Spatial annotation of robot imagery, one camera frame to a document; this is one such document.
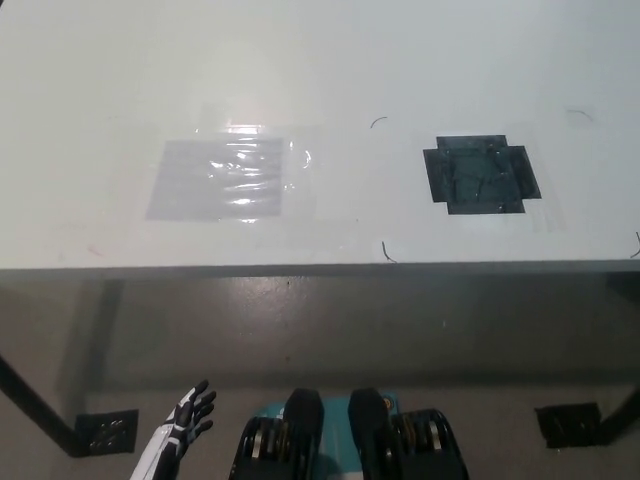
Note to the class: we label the black table leg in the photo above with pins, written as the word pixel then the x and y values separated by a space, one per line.
pixel 35 405

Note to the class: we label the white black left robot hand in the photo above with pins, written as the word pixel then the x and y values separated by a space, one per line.
pixel 180 425

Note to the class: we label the black tape mark patch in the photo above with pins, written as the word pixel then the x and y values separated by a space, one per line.
pixel 480 175

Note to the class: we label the grey rectangular tape patch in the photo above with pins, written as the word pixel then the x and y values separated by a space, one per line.
pixel 200 190

